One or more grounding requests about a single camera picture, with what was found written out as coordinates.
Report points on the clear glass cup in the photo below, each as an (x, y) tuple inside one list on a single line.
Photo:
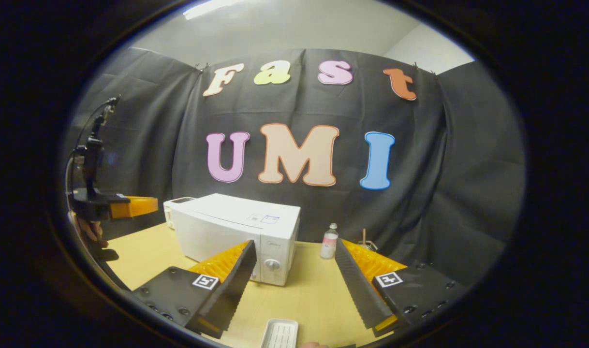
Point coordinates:
[(370, 247)]

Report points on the white microwave oven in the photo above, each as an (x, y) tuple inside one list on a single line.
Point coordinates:
[(217, 227)]

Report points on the small white toaster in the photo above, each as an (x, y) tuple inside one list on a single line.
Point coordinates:
[(171, 212)]

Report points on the white foam tray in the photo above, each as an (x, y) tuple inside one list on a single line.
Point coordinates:
[(280, 334)]

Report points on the small bottle with pink label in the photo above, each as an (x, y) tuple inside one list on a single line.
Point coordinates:
[(329, 244)]

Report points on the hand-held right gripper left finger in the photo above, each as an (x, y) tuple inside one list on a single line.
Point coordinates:
[(231, 290)]

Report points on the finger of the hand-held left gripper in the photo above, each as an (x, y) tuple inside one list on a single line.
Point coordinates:
[(137, 206)]

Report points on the black backdrop cloth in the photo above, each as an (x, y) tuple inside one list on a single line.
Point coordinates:
[(444, 169)]

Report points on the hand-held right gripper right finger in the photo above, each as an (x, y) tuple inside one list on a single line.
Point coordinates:
[(356, 287)]

